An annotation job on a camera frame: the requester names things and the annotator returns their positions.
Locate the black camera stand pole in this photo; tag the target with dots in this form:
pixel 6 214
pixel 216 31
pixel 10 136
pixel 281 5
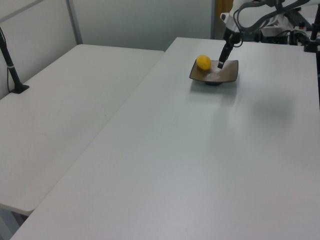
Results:
pixel 11 67

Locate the grey metal partition post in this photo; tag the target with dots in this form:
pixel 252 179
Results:
pixel 74 21

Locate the yellow curtain panel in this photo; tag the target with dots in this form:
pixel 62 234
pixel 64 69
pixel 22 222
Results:
pixel 223 6

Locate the black clamp camera stand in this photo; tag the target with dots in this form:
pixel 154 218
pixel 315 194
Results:
pixel 312 40

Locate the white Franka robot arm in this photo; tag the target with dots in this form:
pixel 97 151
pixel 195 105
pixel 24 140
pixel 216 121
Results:
pixel 252 11

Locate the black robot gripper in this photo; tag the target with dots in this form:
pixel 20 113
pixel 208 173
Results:
pixel 231 36

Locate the square brown ceramic plate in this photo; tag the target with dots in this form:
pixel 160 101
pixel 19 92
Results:
pixel 220 73

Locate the black electronics box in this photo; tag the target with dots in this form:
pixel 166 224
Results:
pixel 275 38

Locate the white side table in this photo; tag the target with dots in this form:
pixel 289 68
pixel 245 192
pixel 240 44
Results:
pixel 62 112

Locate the yellow lemon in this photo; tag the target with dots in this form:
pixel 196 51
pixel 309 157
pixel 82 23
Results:
pixel 203 62

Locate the black keyboard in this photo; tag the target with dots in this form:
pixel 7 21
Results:
pixel 298 18

